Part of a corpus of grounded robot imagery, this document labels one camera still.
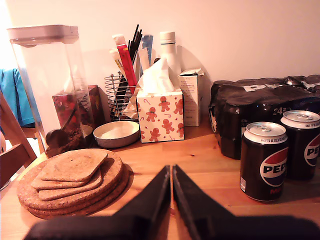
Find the clear storage jar grey lid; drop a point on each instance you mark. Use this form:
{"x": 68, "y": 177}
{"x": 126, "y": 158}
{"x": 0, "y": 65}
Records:
{"x": 45, "y": 75}

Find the white bottle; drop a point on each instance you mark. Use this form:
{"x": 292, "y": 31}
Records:
{"x": 168, "y": 50}

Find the black Pepsi Max multipack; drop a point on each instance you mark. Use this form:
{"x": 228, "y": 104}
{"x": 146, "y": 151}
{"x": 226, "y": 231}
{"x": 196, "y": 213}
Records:
{"x": 250, "y": 100}

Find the small white carton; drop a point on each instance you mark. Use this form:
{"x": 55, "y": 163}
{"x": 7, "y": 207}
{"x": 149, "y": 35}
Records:
{"x": 191, "y": 100}

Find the white paper sleeve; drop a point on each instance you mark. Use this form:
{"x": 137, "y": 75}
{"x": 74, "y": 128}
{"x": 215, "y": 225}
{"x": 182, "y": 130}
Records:
{"x": 143, "y": 60}
{"x": 115, "y": 60}

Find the red chopstick packet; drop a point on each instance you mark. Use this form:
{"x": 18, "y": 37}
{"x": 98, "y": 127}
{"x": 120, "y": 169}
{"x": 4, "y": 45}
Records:
{"x": 126, "y": 65}

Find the black Pepsi Max can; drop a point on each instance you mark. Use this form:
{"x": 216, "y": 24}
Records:
{"x": 260, "y": 162}
{"x": 300, "y": 140}

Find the round cork mat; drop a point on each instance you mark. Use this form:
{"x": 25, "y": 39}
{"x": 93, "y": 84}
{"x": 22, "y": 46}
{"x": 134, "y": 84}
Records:
{"x": 25, "y": 192}
{"x": 65, "y": 217}
{"x": 62, "y": 212}

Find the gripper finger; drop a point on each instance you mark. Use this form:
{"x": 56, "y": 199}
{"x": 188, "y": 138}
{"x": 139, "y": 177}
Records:
{"x": 197, "y": 210}
{"x": 150, "y": 205}

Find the brown wooden scoop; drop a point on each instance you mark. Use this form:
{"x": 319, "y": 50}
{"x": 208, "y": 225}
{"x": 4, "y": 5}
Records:
{"x": 56, "y": 138}

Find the blue cloth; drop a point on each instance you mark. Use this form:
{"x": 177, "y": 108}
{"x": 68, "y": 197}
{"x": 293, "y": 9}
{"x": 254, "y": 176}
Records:
{"x": 15, "y": 95}

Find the black stick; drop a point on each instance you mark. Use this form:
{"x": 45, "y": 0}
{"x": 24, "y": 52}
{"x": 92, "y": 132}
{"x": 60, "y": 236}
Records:
{"x": 135, "y": 37}
{"x": 138, "y": 42}

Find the red patterned box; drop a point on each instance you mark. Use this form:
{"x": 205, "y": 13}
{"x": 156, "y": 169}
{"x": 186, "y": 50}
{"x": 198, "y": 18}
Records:
{"x": 65, "y": 110}
{"x": 96, "y": 105}

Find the wooden chair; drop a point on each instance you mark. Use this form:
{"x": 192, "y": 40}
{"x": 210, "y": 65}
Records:
{"x": 12, "y": 160}

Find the gingerbread print tissue box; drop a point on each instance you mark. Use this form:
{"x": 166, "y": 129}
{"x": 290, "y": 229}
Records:
{"x": 160, "y": 117}

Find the shallow grey dish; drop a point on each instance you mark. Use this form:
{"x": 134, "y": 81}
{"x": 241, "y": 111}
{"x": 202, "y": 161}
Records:
{"x": 117, "y": 140}

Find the square cork coaster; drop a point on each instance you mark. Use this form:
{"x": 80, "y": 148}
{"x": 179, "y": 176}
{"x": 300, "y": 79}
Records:
{"x": 65, "y": 195}
{"x": 75, "y": 165}
{"x": 50, "y": 185}

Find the black flat packet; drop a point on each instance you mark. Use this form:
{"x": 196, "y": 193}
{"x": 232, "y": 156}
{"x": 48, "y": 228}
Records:
{"x": 122, "y": 87}

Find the white tissue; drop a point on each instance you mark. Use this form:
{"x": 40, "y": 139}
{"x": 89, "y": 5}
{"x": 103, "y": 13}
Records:
{"x": 157, "y": 77}

